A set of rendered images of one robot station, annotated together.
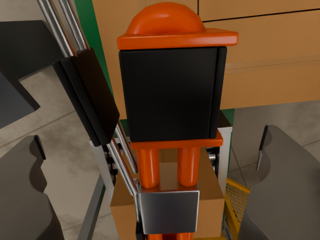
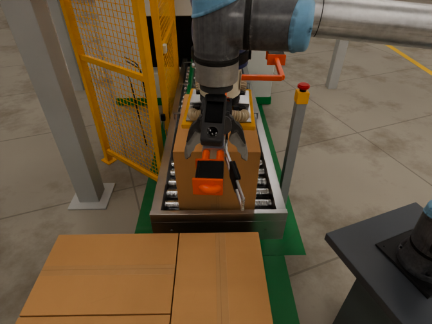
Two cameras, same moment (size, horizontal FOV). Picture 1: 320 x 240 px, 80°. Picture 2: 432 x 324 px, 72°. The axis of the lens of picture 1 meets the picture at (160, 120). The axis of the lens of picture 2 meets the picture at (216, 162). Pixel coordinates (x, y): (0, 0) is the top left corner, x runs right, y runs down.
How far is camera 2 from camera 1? 0.62 m
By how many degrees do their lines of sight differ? 24
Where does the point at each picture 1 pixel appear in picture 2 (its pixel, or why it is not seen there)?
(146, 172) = (220, 154)
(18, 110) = (341, 234)
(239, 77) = (135, 260)
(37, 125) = not seen: hidden behind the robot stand
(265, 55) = (107, 278)
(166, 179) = (214, 153)
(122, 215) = (252, 144)
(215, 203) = (179, 149)
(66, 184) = (331, 184)
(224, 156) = (159, 190)
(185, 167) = (207, 155)
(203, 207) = not seen: hidden behind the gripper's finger
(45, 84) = not seen: hidden behind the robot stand
